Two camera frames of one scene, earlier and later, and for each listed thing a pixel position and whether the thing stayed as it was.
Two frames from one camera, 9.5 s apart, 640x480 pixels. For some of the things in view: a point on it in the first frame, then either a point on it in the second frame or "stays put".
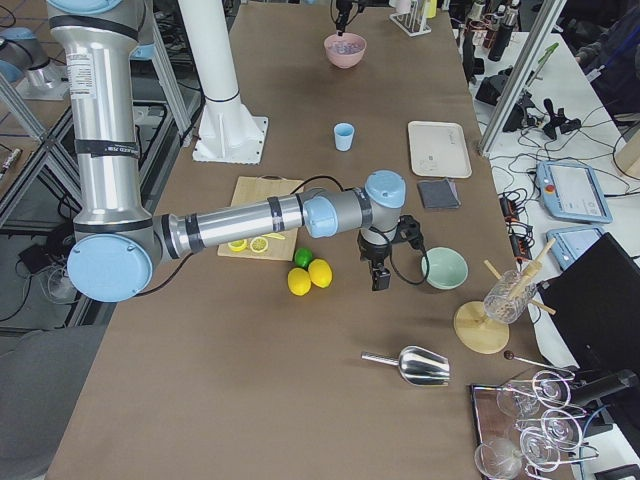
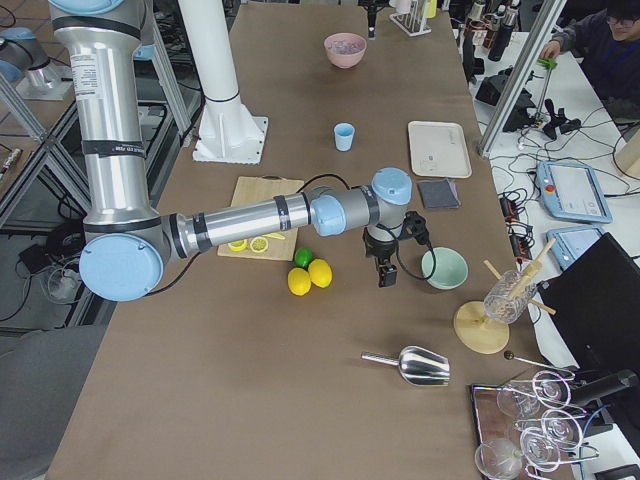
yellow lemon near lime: (321, 272) stays put
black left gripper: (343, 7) -> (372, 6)
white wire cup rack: (413, 23) stays put
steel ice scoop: (418, 366) stays put
